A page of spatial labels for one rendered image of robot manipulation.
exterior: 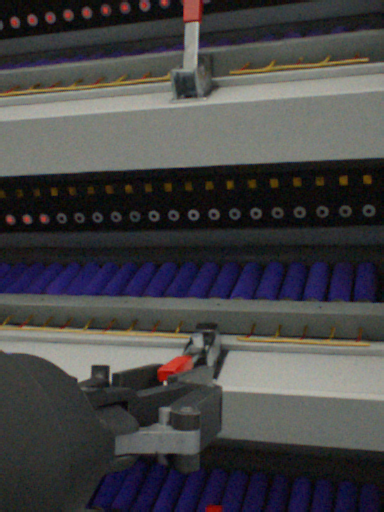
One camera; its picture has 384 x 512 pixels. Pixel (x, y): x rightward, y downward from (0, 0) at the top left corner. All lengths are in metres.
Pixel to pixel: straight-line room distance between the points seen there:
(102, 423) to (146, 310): 0.29
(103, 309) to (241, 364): 0.14
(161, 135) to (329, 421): 0.23
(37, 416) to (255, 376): 0.30
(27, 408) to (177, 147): 0.30
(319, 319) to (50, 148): 0.24
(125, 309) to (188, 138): 0.17
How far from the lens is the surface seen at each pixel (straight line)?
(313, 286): 0.57
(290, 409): 0.49
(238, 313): 0.54
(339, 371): 0.50
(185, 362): 0.45
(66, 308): 0.60
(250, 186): 0.62
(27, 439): 0.21
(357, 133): 0.46
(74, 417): 0.26
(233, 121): 0.47
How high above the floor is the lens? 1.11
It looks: 6 degrees down
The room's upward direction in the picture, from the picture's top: 2 degrees counter-clockwise
